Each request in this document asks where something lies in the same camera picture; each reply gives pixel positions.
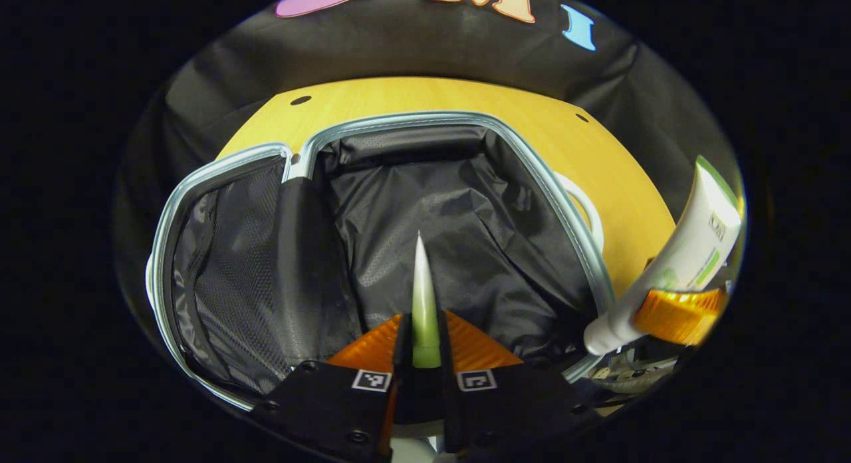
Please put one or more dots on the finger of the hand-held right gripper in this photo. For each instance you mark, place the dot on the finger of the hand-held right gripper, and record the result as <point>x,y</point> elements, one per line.
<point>678,313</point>

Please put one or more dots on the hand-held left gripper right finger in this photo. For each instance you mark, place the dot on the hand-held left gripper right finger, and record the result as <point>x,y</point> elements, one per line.
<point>512,403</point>

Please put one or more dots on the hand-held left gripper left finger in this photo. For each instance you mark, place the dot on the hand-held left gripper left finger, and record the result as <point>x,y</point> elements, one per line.
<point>319,403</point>

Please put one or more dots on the white tube green stripe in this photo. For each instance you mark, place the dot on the white tube green stripe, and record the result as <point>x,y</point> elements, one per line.
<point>685,250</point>

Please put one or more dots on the green white gradient tube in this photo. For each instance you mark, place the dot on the green white gradient tube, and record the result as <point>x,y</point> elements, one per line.
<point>424,303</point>

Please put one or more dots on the black backdrop cloth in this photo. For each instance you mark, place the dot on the black backdrop cloth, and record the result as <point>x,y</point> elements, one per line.
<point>425,44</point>

